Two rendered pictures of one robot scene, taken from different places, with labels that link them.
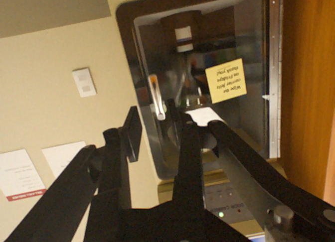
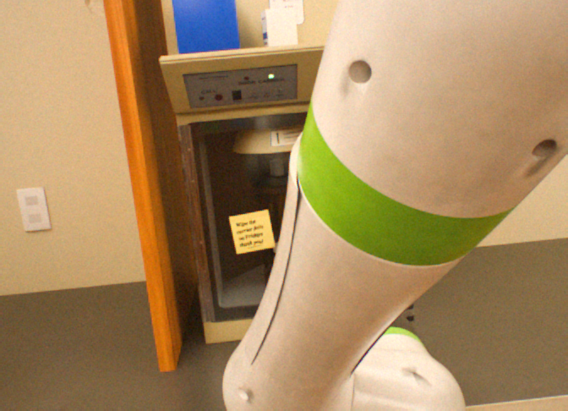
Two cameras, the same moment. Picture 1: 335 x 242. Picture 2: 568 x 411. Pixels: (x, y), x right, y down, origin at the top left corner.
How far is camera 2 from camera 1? 0.79 m
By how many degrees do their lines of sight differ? 34
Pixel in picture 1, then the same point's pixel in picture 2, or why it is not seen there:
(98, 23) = not seen: hidden behind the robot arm
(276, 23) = (203, 282)
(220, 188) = (264, 97)
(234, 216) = (254, 73)
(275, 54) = (200, 254)
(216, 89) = (263, 225)
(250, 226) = (236, 63)
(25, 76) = not seen: hidden behind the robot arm
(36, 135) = not seen: hidden behind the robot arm
